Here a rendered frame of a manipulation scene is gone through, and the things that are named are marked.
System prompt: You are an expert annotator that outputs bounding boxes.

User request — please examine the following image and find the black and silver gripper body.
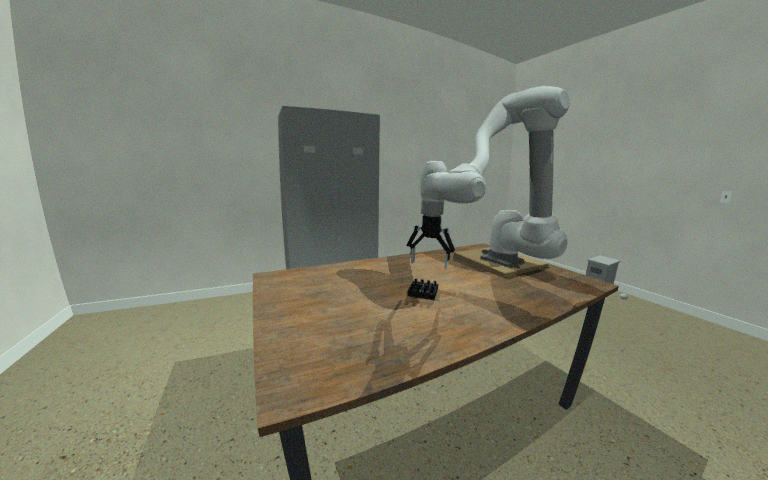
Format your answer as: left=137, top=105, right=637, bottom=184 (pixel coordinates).
left=421, top=215, right=441, bottom=238

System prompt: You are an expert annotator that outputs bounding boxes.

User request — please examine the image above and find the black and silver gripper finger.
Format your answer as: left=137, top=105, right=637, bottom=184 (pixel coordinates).
left=431, top=228, right=455, bottom=269
left=407, top=225, right=429, bottom=264

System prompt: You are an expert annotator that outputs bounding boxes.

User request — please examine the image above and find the black knob box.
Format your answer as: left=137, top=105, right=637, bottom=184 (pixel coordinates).
left=407, top=279, right=438, bottom=299

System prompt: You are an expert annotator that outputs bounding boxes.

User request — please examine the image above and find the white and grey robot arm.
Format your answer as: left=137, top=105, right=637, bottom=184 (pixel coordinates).
left=420, top=86, right=570, bottom=267

